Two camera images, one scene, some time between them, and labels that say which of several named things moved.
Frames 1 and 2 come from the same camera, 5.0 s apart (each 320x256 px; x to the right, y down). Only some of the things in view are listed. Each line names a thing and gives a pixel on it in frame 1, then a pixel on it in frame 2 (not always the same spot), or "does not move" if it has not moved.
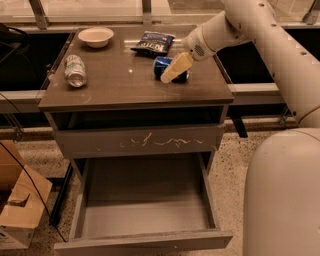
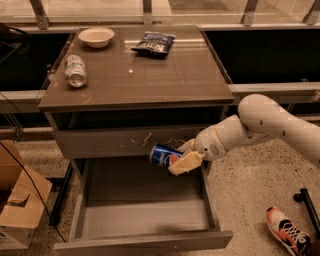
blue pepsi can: (161, 63) → (160, 154)
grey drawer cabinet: (140, 116) does not move
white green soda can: (75, 71) does not move
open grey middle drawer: (143, 204) does not move
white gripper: (195, 45) → (207, 143)
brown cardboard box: (23, 198) does not move
